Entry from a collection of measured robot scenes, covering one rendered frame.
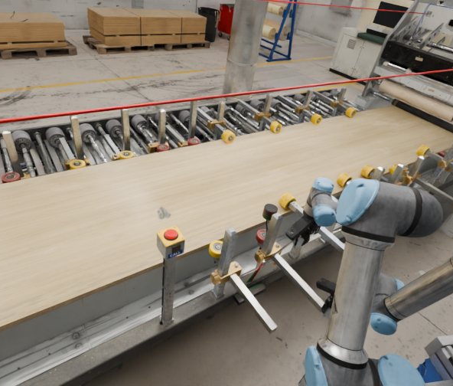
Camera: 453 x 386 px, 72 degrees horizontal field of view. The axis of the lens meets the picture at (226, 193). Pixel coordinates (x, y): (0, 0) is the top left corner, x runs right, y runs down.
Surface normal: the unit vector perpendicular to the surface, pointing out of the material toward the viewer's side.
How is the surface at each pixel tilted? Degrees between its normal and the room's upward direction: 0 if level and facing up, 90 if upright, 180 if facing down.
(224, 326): 0
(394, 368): 7
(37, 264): 0
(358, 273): 58
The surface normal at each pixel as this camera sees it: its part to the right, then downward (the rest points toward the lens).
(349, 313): -0.49, -0.05
